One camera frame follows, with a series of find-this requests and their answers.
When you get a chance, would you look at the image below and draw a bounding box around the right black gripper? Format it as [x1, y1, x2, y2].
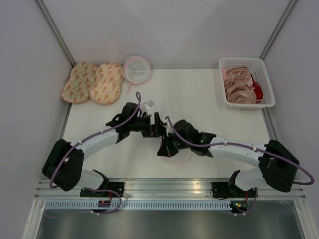
[158, 130, 191, 157]

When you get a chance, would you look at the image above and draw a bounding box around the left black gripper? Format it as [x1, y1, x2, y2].
[130, 113, 167, 138]

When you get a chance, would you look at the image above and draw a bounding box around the white pink mesh laundry bag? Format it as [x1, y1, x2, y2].
[161, 149, 191, 164]

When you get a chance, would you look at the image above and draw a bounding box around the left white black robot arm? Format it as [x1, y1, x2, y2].
[42, 103, 167, 197]

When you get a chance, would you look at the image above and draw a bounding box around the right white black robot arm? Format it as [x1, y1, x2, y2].
[157, 119, 300, 197]

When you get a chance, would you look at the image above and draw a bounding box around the right floral peach laundry bag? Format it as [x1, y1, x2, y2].
[89, 62, 124, 105]

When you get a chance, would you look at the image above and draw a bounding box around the floral peach laundry bag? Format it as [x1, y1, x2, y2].
[89, 62, 124, 105]
[61, 62, 98, 104]

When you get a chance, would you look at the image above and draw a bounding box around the left floral peach laundry bag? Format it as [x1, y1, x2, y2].
[61, 62, 98, 104]

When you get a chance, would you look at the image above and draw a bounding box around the red bra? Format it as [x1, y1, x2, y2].
[251, 75, 264, 102]

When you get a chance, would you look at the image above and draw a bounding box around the pink bras pile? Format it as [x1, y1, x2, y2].
[222, 66, 257, 104]

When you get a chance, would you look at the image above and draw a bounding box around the white plastic basket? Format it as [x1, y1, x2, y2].
[219, 57, 275, 110]

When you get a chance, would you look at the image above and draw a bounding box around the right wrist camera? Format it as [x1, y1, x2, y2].
[161, 119, 169, 130]

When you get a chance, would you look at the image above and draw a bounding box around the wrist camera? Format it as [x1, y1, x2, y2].
[161, 119, 169, 130]
[140, 100, 154, 115]

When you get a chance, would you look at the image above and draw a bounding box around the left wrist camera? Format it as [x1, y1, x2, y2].
[140, 100, 154, 115]

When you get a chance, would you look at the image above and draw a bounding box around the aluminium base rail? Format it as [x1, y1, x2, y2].
[34, 178, 306, 201]

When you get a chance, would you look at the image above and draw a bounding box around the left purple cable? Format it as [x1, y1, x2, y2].
[49, 92, 143, 219]

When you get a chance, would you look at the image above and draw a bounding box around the purple cable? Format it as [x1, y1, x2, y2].
[49, 92, 143, 219]
[165, 116, 315, 217]

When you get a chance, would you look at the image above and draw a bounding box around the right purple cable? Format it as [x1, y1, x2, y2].
[165, 116, 315, 217]

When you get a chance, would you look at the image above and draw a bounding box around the white slotted cable duct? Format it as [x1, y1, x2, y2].
[45, 200, 231, 211]

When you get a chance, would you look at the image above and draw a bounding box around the left aluminium frame post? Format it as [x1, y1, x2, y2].
[34, 0, 76, 67]

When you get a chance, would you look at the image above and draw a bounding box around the aluminium frame post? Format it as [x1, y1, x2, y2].
[34, 0, 76, 67]
[259, 0, 299, 60]

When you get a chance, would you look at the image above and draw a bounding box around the right aluminium frame post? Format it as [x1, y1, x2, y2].
[259, 0, 299, 60]

